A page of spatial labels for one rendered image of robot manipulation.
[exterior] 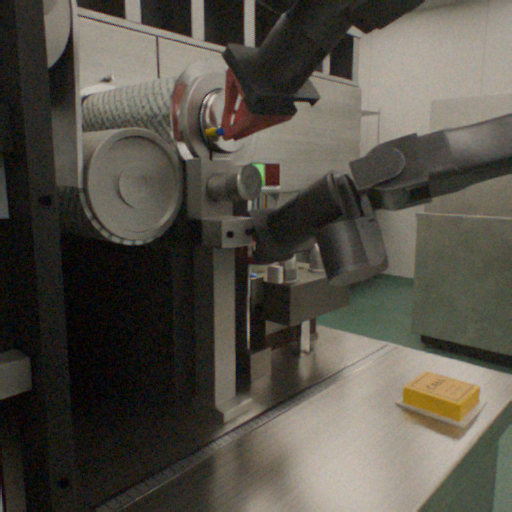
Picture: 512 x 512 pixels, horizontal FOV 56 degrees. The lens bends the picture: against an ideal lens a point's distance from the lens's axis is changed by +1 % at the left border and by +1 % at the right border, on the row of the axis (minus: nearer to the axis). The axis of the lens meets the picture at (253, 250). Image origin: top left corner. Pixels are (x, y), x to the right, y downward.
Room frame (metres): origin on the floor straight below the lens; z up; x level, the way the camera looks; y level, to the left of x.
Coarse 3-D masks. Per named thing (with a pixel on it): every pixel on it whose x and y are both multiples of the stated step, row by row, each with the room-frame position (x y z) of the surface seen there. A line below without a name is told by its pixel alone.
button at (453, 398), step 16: (416, 384) 0.57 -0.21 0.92; (432, 384) 0.57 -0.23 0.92; (448, 384) 0.57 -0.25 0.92; (464, 384) 0.57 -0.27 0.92; (416, 400) 0.55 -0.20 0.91; (432, 400) 0.54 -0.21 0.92; (448, 400) 0.53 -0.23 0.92; (464, 400) 0.53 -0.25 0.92; (448, 416) 0.52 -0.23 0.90; (464, 416) 0.52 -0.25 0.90
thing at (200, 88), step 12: (216, 72) 0.59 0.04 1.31; (192, 84) 0.57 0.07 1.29; (204, 84) 0.58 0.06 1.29; (216, 84) 0.59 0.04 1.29; (192, 96) 0.56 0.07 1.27; (204, 96) 0.58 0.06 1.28; (192, 108) 0.56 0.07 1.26; (192, 120) 0.56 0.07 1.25; (192, 132) 0.56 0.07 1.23; (192, 144) 0.56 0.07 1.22; (204, 144) 0.58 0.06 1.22; (204, 156) 0.58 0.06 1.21; (216, 156) 0.59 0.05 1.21; (228, 156) 0.61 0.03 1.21; (240, 156) 0.62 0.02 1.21
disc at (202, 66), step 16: (192, 64) 0.57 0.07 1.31; (208, 64) 0.59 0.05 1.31; (224, 64) 0.61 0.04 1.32; (176, 80) 0.56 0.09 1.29; (192, 80) 0.57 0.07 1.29; (176, 96) 0.56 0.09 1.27; (176, 112) 0.56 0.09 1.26; (176, 128) 0.55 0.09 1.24; (176, 144) 0.56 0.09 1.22; (256, 144) 0.65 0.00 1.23
